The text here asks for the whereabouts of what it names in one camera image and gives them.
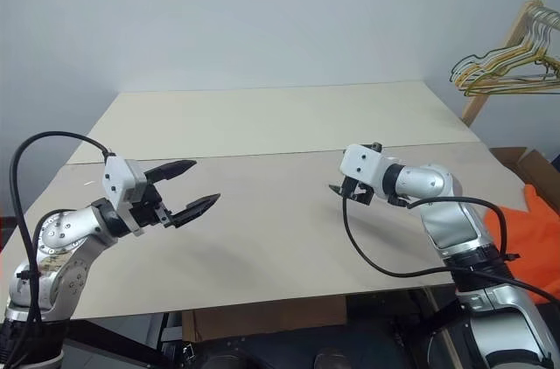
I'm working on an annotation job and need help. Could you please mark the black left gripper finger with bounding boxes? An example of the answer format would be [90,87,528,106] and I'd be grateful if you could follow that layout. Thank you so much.
[167,192,221,229]
[143,159,198,183]

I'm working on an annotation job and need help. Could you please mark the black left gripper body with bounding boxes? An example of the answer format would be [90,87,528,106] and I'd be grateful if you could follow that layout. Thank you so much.
[129,184,173,231]

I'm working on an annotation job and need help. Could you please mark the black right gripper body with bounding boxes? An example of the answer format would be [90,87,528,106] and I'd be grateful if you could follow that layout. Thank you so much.
[342,174,375,207]

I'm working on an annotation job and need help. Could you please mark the orange shorts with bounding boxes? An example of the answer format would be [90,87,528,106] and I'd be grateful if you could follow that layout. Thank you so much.
[482,184,560,301]

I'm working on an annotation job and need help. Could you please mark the brown cardboard sheet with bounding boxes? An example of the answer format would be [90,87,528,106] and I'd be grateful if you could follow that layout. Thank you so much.
[180,296,349,345]

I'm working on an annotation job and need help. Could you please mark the wooden clothes rack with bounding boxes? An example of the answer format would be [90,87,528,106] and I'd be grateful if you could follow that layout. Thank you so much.
[460,0,560,128]

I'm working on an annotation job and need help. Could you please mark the dark rounded shape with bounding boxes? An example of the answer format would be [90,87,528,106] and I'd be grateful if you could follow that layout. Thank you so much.
[313,345,352,369]
[204,352,264,369]

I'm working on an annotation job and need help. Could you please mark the brown cardboard box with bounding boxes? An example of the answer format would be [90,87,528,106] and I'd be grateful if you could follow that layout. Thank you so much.
[488,146,560,213]

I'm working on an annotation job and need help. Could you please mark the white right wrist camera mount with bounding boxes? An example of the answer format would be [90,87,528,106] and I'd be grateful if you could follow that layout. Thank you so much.
[339,143,395,195]

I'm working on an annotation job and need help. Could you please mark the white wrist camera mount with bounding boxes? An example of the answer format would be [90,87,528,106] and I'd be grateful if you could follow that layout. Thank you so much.
[101,154,149,238]
[339,143,395,195]

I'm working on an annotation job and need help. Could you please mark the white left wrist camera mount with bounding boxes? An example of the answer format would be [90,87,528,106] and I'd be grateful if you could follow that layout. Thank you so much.
[101,154,149,238]

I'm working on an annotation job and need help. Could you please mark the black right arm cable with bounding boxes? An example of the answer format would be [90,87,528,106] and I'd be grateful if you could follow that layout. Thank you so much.
[341,141,560,305]

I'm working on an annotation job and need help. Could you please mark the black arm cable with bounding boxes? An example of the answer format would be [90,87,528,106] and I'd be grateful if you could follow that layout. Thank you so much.
[0,129,117,369]
[341,141,560,305]

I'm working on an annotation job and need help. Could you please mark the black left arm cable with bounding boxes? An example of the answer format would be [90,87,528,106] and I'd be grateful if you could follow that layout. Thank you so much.
[0,129,117,369]

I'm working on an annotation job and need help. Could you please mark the black metal table frame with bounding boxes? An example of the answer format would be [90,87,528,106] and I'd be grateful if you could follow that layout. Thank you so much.
[64,310,186,369]

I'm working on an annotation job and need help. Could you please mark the dark grey wire hanger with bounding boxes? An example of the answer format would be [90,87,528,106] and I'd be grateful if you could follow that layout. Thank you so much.
[448,8,548,81]

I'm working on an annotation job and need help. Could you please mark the bunch of wire hangers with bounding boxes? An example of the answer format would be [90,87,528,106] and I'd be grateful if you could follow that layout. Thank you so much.
[462,12,560,97]

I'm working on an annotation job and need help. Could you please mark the wire clothes hangers bunch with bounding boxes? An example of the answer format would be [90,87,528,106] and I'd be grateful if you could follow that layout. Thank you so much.
[454,8,560,89]

